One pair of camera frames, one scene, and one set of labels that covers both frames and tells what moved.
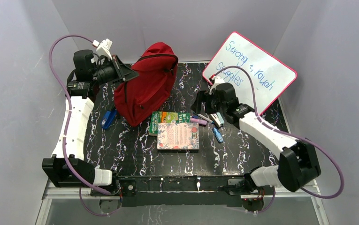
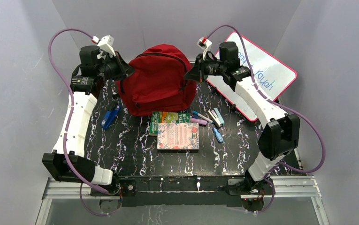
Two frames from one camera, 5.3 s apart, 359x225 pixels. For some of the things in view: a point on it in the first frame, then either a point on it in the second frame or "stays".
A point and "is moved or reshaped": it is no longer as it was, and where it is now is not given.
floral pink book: x=178 y=136 stays
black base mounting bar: x=171 y=191 stays
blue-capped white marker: x=205 y=118 stays
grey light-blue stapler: x=217 y=119 stays
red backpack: x=135 y=99 is moved or reshaped
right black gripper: x=202 y=96 → x=194 y=73
